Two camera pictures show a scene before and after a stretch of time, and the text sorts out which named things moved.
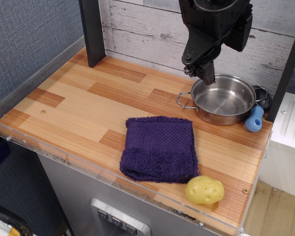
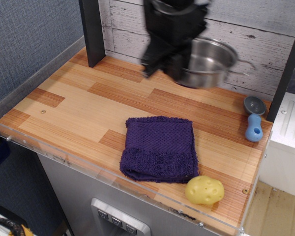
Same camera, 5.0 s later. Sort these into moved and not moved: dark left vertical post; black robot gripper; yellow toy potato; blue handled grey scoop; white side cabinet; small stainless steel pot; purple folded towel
Moved: black robot gripper; blue handled grey scoop; small stainless steel pot
Not moved: yellow toy potato; purple folded towel; dark left vertical post; white side cabinet
